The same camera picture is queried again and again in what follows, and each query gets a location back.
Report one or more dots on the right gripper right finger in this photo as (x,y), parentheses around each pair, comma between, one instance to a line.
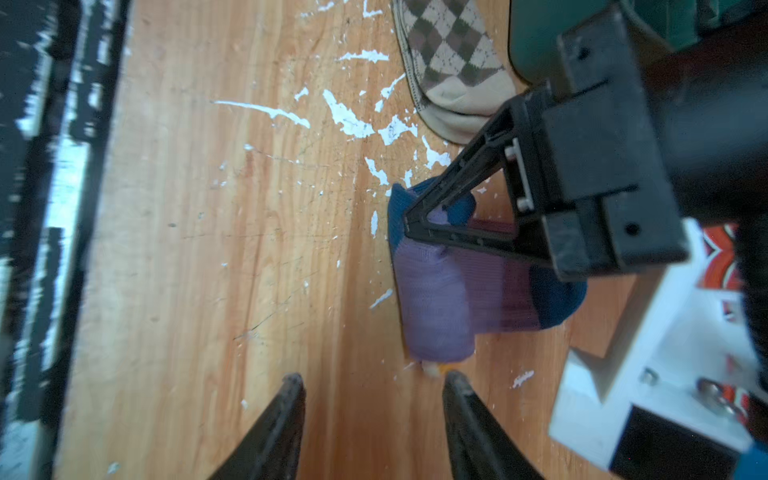
(478,446)

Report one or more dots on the purple sock yellow cuff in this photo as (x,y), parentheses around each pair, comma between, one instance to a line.
(448,296)

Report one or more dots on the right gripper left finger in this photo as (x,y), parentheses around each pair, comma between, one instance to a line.
(271,448)

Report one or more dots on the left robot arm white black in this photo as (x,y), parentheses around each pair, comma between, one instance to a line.
(708,104)

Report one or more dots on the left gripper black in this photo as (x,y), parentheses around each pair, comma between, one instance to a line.
(576,161)

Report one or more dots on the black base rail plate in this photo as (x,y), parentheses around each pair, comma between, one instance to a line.
(60,64)

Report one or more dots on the beige argyle sock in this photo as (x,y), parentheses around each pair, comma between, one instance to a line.
(457,81)

